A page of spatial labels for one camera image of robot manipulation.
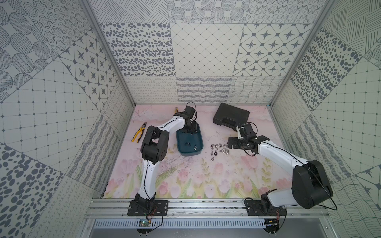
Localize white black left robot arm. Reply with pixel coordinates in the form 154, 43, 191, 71
135, 102, 197, 207

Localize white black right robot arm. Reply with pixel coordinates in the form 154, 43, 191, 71
228, 123, 333, 211

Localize yellow black pliers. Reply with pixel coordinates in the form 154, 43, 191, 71
131, 122, 147, 143

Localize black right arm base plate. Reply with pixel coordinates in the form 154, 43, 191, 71
244, 198, 287, 216

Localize teal plastic storage box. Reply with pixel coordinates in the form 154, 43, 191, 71
176, 123, 203, 157

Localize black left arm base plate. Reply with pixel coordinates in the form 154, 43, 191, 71
128, 196, 169, 217

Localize aluminium mounting rail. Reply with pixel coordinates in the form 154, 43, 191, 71
85, 199, 329, 219

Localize black plastic tool case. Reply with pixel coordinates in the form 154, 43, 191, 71
213, 103, 250, 131

